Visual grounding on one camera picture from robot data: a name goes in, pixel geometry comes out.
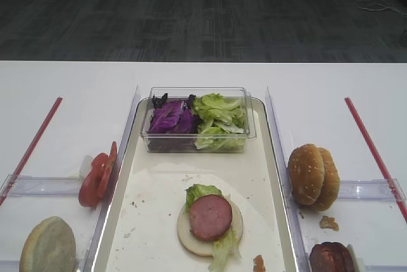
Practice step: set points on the right red rail strip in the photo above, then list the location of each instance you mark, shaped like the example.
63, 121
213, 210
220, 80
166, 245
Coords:
375, 154

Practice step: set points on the sesame bun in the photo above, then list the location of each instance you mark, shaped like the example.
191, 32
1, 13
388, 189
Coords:
331, 186
307, 173

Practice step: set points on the sesame bun back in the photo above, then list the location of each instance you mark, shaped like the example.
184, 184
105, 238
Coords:
331, 186

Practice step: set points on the bread crumb right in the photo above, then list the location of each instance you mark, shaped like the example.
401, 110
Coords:
328, 223

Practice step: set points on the front tomato slice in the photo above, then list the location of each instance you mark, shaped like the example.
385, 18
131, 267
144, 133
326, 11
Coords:
88, 196

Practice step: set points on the left clear cross divider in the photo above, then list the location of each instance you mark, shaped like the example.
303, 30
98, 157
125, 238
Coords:
23, 185

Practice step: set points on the pink meat patty slice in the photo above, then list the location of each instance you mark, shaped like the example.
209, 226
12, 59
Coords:
210, 217

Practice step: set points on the dark meat patties stack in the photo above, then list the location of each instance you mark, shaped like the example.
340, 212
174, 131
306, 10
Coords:
331, 257

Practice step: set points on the right clear cross divider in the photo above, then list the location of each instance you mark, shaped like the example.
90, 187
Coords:
371, 190

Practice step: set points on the white metal tray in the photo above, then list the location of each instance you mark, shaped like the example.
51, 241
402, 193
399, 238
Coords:
140, 232

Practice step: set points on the back tomato slice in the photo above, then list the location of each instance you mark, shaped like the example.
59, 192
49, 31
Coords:
106, 171

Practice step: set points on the lettuce leaf under patty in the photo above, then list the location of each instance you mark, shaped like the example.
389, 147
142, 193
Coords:
226, 246

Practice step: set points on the clear cross divider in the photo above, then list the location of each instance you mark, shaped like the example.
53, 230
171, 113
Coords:
371, 190
23, 185

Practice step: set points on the sesame bun front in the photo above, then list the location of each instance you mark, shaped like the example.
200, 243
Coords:
307, 173

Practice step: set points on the green lettuce pile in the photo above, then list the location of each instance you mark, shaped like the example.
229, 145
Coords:
223, 123

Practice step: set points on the food scrap on tray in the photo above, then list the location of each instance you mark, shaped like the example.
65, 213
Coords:
259, 265

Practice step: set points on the tomato slice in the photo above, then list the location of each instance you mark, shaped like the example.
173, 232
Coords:
106, 171
88, 196

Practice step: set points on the red rail strip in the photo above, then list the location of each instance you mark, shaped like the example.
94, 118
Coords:
31, 149
375, 154

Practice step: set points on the right clear long divider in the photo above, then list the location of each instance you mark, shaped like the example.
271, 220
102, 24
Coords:
291, 208

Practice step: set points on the purple cabbage leaves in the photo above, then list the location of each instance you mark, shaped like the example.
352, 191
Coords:
173, 117

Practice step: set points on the left red rail strip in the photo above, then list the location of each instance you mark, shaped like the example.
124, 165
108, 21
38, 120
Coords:
31, 149

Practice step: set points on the bottom bun on tray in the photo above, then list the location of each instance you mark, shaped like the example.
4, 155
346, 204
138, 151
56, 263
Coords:
205, 248

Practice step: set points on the pale bun bottom left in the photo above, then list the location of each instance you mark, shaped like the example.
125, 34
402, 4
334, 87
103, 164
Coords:
50, 246

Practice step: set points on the white pusher behind tomato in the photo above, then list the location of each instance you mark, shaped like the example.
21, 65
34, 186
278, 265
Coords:
84, 169

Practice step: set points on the clear plastic salad container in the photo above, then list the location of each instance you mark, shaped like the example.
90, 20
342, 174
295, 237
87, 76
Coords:
179, 93

